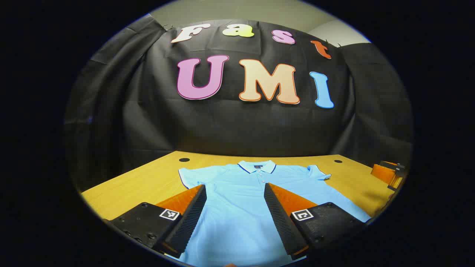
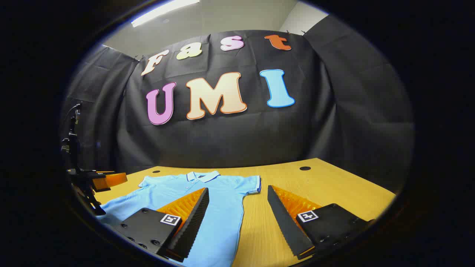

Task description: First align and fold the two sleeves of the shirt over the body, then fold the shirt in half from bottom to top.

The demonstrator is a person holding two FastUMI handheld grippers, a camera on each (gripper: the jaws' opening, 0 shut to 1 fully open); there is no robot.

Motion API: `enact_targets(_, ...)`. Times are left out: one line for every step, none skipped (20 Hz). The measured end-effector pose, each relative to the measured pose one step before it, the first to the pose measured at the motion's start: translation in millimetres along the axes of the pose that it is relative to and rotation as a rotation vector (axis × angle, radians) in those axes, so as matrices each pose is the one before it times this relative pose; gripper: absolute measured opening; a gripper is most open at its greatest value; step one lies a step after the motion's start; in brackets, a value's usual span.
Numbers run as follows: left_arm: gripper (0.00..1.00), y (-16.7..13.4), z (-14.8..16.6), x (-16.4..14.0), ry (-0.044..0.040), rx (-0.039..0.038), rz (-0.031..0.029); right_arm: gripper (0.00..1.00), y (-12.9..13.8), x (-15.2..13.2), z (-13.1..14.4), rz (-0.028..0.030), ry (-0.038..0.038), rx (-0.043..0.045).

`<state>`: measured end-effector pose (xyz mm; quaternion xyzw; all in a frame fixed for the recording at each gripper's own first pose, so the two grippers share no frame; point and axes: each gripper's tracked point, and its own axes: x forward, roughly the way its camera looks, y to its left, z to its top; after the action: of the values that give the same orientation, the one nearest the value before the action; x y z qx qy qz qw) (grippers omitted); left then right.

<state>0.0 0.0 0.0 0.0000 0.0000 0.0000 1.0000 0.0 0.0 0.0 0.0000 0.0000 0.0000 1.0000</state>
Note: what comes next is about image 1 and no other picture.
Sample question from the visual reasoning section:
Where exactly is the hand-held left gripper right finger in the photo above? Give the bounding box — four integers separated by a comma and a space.
264, 182, 371, 260

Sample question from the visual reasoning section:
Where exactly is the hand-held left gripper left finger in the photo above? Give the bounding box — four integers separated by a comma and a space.
103, 184, 207, 259

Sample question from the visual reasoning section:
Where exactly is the light blue T-shirt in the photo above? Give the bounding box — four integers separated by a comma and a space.
178, 160, 371, 267

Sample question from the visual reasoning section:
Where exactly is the black backdrop cloth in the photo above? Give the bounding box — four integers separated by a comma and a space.
64, 15, 414, 193

